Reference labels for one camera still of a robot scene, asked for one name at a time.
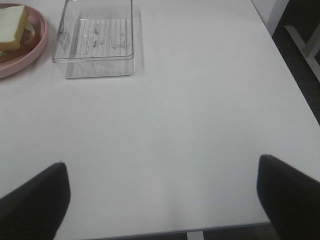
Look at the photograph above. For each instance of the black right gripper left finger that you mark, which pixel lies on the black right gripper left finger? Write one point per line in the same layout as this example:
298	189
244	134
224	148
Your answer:
36	209

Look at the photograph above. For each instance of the white table support bracket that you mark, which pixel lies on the white table support bracket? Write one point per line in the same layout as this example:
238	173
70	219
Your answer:
195	235

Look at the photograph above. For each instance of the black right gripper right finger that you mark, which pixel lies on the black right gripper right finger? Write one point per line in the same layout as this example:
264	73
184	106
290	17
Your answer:
290	199

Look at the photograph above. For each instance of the pink round plate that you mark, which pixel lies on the pink round plate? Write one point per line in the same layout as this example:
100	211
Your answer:
17	64

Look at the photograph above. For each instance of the right clear plastic tray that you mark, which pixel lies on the right clear plastic tray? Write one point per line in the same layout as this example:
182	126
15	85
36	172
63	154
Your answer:
95	39

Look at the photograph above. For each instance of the bread slice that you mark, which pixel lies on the bread slice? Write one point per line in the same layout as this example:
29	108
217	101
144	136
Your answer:
13	20
28	34

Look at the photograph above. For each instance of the white table leg frame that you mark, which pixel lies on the white table leg frame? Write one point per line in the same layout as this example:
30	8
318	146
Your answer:
308	49

